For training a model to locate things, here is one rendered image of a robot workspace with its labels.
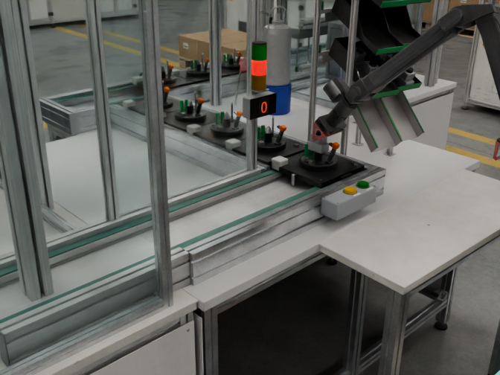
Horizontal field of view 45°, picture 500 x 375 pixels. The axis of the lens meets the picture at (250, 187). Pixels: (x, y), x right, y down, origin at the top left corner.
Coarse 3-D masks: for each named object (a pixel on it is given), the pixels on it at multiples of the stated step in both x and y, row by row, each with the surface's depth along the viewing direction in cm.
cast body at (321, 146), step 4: (316, 132) 213; (320, 132) 212; (316, 136) 212; (320, 140) 212; (324, 140) 214; (308, 144) 216; (312, 144) 215; (316, 144) 213; (320, 144) 213; (324, 144) 213; (328, 144) 214; (308, 148) 217; (312, 148) 215; (316, 148) 214; (320, 148) 213; (324, 148) 213; (328, 148) 215; (320, 152) 213; (324, 152) 214
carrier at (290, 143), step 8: (272, 120) 237; (264, 128) 237; (272, 128) 238; (264, 136) 234; (272, 136) 240; (264, 144) 231; (272, 144) 231; (280, 144) 231; (288, 144) 237; (304, 144) 237; (264, 152) 229; (272, 152) 229; (280, 152) 230; (288, 152) 230; (296, 152) 230; (264, 160) 222
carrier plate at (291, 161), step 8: (288, 160) 222; (296, 160) 222; (344, 160) 223; (272, 168) 219; (280, 168) 216; (288, 168) 215; (296, 168) 215; (336, 168) 215; (344, 168) 215; (352, 168) 215; (360, 168) 217; (296, 176) 211; (304, 176) 208; (312, 176) 208; (320, 176) 209; (328, 176) 209; (336, 176) 209; (312, 184) 206; (320, 184) 204; (328, 184) 206
